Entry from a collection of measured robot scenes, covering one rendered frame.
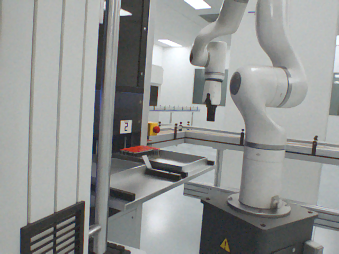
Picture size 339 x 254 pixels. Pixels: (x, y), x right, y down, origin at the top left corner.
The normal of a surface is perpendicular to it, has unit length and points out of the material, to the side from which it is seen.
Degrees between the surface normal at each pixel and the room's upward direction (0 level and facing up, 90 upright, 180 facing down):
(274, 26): 91
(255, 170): 90
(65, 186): 90
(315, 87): 90
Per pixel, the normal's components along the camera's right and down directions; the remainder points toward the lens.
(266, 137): -0.25, 0.05
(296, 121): -0.48, 0.04
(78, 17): 0.93, 0.11
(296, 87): 0.29, 0.09
